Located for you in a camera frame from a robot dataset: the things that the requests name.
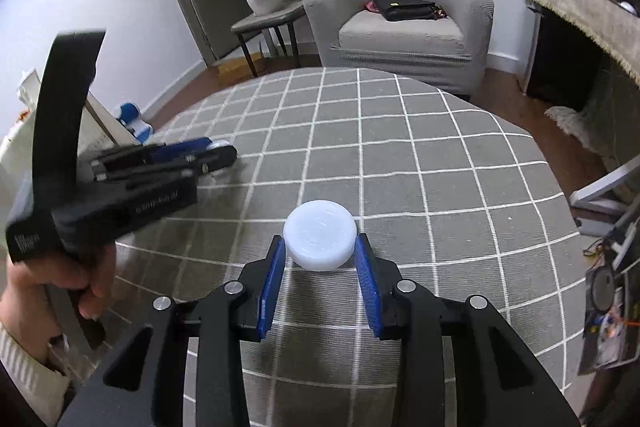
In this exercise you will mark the white plastic frame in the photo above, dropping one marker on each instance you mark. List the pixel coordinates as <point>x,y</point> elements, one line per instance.
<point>600,189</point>

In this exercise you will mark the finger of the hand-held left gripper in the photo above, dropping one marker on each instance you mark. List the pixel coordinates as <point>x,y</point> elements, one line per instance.
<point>210,159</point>
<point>170,148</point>

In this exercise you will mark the person's left forearm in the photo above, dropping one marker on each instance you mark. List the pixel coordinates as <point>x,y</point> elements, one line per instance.
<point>25,367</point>

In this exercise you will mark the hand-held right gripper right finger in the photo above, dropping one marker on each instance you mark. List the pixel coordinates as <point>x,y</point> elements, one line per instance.
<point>370,292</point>

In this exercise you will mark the brown cardboard box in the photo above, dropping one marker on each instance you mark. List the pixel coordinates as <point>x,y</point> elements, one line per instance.
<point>235,69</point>

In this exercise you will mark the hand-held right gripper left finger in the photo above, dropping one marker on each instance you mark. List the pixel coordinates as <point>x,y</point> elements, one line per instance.
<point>270,292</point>

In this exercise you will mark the pink patterned pouch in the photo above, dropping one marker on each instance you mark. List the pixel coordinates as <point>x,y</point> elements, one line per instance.
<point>371,7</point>

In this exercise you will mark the black handbag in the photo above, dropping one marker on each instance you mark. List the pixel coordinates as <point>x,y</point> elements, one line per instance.
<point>402,2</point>

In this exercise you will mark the white kettle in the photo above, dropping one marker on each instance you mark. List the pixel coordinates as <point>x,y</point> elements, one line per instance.
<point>27,87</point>

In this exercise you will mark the grey chair with black legs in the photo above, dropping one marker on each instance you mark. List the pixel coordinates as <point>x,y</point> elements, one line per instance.
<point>270,24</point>

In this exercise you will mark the grey checked tablecloth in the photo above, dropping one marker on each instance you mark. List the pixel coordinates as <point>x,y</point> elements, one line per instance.
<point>400,157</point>

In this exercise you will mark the white round plastic lid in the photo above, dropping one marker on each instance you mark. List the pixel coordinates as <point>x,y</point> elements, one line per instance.
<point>320,232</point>

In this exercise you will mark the beige cloth covered table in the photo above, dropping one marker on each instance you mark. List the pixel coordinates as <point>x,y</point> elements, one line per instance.
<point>102,127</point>

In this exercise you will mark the beige fringed cloth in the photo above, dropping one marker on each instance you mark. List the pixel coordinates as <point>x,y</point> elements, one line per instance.
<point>590,12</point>

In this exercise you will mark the white fluffy rug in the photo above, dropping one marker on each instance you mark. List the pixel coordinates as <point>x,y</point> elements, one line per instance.
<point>580,127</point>

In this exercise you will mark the person's left hand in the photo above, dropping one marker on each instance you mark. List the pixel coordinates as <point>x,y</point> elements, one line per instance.
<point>60,274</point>

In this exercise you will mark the grey armchair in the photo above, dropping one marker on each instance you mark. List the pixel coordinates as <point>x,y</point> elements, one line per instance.
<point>400,42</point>

